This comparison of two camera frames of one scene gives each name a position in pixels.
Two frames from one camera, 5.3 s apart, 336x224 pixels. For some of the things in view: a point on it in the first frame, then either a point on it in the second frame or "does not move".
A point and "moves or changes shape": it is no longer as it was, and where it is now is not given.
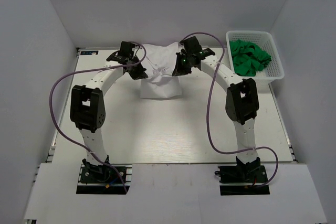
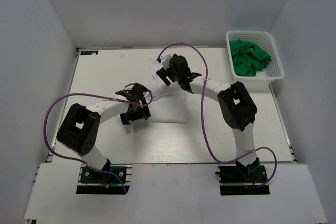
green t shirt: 248,58 does not move
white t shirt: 160,83 moves or changes shape
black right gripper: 179,70 -> 163,74
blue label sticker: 88,52 does not move
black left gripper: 140,74 -> 143,112
